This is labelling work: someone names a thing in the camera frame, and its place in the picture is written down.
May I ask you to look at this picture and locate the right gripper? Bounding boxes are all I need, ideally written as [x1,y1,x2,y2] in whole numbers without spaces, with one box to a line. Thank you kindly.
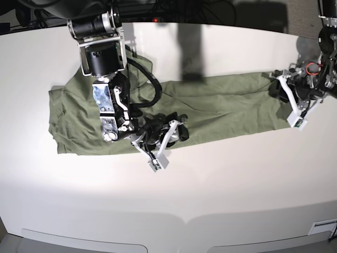
[128,112,190,150]

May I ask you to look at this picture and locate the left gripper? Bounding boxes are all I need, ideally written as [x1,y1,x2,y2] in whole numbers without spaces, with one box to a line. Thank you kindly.
[269,65,336,108]

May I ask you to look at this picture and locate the green T-shirt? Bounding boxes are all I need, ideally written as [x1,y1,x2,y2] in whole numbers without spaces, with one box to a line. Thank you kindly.
[48,43,298,156]

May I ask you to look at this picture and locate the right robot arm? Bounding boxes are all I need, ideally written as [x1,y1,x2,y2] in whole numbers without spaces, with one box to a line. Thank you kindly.
[23,1,189,151]

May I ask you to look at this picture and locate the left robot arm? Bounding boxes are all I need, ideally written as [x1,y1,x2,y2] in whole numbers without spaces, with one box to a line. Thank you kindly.
[269,1,336,109]

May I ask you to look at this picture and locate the black power strip red light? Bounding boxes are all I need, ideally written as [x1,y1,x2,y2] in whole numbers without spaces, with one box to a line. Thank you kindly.
[112,9,167,23]

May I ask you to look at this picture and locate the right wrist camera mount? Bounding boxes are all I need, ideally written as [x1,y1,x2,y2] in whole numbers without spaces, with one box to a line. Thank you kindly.
[126,114,188,172]

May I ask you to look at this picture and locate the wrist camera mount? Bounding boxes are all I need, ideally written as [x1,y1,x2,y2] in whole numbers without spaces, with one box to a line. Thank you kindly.
[126,114,188,172]
[269,62,326,131]

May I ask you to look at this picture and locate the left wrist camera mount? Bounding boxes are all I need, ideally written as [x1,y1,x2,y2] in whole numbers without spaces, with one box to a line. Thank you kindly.
[269,62,326,131]

